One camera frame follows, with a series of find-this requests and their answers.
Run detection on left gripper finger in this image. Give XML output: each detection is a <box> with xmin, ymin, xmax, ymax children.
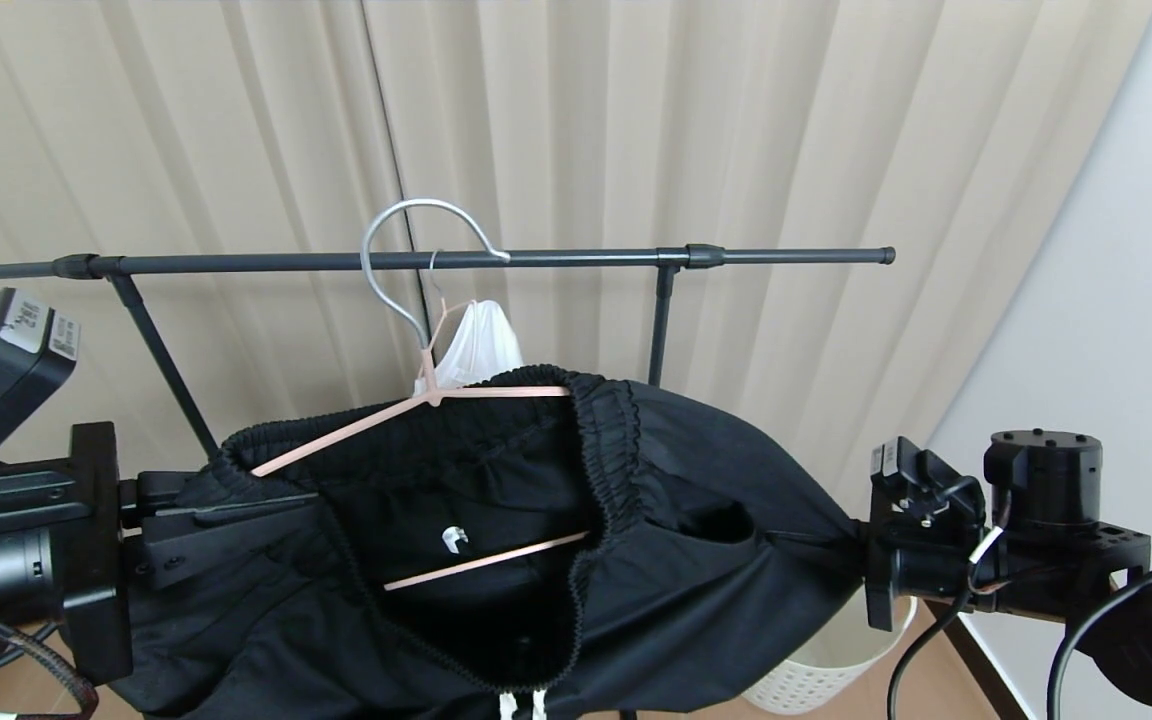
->
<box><xmin>141</xmin><ymin>490</ymin><xmax>322</xmax><ymax>591</ymax></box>

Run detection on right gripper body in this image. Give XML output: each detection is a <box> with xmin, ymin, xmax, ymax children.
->
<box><xmin>864</xmin><ymin>488</ymin><xmax>973</xmax><ymax>633</ymax></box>

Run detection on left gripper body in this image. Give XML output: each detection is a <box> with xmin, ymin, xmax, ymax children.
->
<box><xmin>0</xmin><ymin>421</ymin><xmax>134</xmax><ymax>686</ymax></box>

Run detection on pink clothes hanger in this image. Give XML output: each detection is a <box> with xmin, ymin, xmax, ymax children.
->
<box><xmin>250</xmin><ymin>198</ymin><xmax>592</xmax><ymax>593</ymax></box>
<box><xmin>414</xmin><ymin>250</ymin><xmax>457</xmax><ymax>393</ymax></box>

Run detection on black shorts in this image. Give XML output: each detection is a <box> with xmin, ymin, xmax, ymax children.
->
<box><xmin>104</xmin><ymin>366</ymin><xmax>867</xmax><ymax>720</ymax></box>

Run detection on white printed t-shirt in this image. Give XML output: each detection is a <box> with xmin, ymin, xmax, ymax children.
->
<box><xmin>433</xmin><ymin>299</ymin><xmax>525</xmax><ymax>391</ymax></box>

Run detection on white laundry basket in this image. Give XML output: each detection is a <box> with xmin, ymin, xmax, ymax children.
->
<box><xmin>742</xmin><ymin>592</ymin><xmax>921</xmax><ymax>715</ymax></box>

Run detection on black clothes rack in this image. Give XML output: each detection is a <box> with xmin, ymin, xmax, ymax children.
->
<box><xmin>0</xmin><ymin>245</ymin><xmax>897</xmax><ymax>461</ymax></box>

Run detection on beige curtain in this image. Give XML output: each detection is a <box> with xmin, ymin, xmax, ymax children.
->
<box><xmin>0</xmin><ymin>0</ymin><xmax>1152</xmax><ymax>513</ymax></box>

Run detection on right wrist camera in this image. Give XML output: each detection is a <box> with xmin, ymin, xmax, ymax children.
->
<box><xmin>869</xmin><ymin>436</ymin><xmax>987</xmax><ymax>531</ymax></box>

